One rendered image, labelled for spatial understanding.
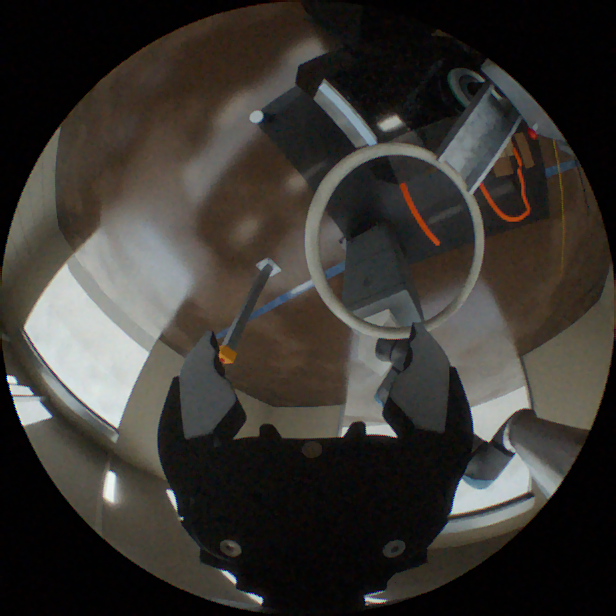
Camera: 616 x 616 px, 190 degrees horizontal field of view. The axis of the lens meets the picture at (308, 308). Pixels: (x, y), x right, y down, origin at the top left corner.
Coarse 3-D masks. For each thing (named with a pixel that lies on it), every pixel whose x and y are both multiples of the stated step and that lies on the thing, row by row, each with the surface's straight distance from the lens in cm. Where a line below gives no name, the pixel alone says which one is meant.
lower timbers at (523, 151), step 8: (512, 136) 212; (520, 136) 216; (520, 144) 214; (520, 152) 214; (528, 152) 222; (496, 160) 188; (504, 160) 195; (520, 160) 219; (528, 160) 221; (496, 168) 188; (504, 168) 195; (496, 176) 189
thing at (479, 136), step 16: (480, 96) 63; (464, 112) 60; (480, 112) 64; (496, 112) 69; (512, 112) 74; (464, 128) 54; (480, 128) 63; (496, 128) 67; (512, 128) 66; (448, 144) 52; (464, 144) 59; (480, 144) 62; (496, 144) 63; (448, 160) 56; (464, 160) 58; (480, 160) 61; (464, 176) 58; (480, 176) 56
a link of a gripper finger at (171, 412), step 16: (176, 384) 10; (176, 400) 10; (160, 416) 10; (176, 416) 9; (160, 432) 9; (176, 432) 9; (160, 448) 9; (176, 448) 8; (192, 448) 8; (208, 448) 8; (176, 464) 8; (192, 464) 8; (176, 480) 8; (176, 496) 8; (256, 496) 7
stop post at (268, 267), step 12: (264, 264) 208; (276, 264) 204; (264, 276) 193; (252, 288) 183; (252, 300) 172; (240, 312) 164; (240, 324) 157; (228, 336) 152; (240, 336) 155; (228, 348) 145; (228, 360) 145
